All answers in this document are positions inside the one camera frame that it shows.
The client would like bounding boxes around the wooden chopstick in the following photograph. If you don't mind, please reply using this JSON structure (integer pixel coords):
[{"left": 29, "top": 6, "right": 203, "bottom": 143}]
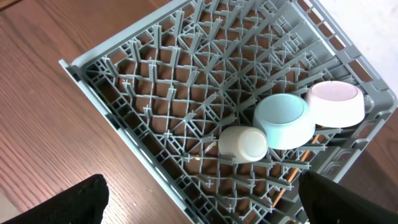
[{"left": 272, "top": 134, "right": 319, "bottom": 207}]

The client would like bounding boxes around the cream white cup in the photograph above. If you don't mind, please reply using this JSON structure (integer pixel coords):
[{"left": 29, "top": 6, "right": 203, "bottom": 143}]
[{"left": 218, "top": 126, "right": 268, "bottom": 164}]

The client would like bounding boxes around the grey plastic dish rack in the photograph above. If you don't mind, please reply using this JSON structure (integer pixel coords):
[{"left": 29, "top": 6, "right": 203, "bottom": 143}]
[{"left": 60, "top": 1, "right": 397, "bottom": 223}]

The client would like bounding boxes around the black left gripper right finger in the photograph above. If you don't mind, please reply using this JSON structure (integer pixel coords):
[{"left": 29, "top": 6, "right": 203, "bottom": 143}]
[{"left": 298, "top": 170, "right": 397, "bottom": 224}]

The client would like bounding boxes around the light blue bowl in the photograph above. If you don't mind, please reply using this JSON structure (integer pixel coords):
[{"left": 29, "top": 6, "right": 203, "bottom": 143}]
[{"left": 252, "top": 93, "right": 315, "bottom": 150}]

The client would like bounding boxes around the pink bowl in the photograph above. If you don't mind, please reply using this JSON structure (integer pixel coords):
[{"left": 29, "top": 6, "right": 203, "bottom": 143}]
[{"left": 305, "top": 81, "right": 365, "bottom": 128}]

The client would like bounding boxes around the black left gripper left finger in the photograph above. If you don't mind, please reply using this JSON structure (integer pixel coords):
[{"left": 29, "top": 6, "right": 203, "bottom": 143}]
[{"left": 3, "top": 174, "right": 109, "bottom": 224}]

